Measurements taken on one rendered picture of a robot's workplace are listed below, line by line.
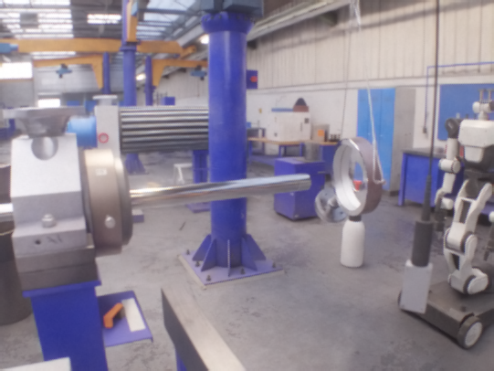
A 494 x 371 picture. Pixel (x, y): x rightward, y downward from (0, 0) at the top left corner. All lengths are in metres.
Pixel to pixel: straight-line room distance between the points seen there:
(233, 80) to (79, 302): 2.31
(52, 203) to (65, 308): 0.29
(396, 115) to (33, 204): 5.71
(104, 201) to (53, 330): 0.39
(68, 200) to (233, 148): 2.10
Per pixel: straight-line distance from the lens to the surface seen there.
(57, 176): 1.11
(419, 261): 0.96
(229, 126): 3.00
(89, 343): 1.13
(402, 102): 6.33
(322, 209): 2.01
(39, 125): 1.23
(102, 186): 1.16
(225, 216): 3.12
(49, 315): 1.08
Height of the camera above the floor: 1.40
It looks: 12 degrees down
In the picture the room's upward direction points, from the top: straight up
